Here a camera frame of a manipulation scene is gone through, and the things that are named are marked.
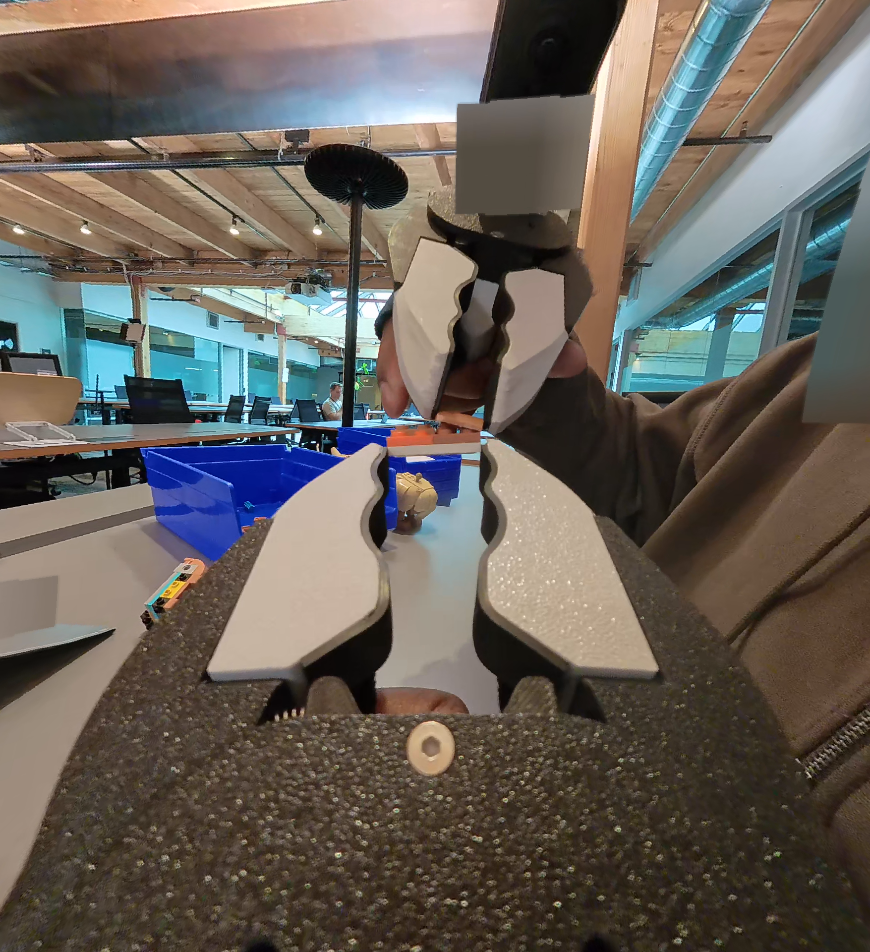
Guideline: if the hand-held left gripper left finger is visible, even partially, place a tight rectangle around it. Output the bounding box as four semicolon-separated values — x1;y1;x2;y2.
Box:
206;444;393;685

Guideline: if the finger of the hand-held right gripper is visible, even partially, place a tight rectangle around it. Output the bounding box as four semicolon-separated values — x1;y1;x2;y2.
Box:
392;237;480;419
483;266;571;436

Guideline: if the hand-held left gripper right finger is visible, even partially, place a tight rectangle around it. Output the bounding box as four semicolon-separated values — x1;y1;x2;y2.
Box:
474;440;661;684

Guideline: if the orange toy brick assembly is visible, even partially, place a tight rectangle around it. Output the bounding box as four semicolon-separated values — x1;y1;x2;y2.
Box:
386;424;482;457

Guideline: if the person's right forearm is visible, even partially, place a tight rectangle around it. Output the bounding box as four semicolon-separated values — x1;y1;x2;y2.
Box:
490;327;837;547

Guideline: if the grey desk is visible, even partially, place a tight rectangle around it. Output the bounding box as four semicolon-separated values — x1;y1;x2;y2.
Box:
0;439;525;931

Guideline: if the wood-edged office desk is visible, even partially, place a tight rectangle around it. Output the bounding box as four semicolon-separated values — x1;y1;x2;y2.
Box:
0;422;300;466

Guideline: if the person's right hand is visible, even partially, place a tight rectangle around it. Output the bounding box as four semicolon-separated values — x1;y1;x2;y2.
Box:
374;301;495;419

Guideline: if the blue plastic bin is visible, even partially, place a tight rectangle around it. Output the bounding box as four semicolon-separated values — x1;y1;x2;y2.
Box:
337;425;464;508
141;442;400;564

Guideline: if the brown toy brick model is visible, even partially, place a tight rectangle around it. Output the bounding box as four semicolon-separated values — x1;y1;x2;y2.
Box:
141;558;207;632

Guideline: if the beige toy figure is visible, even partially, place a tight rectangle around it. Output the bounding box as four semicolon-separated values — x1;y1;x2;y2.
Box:
394;470;439;535

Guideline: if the person's brown jacket torso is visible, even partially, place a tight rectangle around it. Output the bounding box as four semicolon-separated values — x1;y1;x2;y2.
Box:
643;327;870;952

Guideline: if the clear acrylic stand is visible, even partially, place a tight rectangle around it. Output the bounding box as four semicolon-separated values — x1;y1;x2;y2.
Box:
3;420;77;445

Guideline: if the wooden chair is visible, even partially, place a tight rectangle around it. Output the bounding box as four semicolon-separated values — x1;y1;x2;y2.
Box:
0;372;84;430

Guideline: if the wooden support post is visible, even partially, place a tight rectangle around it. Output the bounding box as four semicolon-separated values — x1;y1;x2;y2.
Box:
575;0;660;361

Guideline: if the large metal duct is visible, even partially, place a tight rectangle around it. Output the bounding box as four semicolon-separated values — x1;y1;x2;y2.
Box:
630;0;775;220

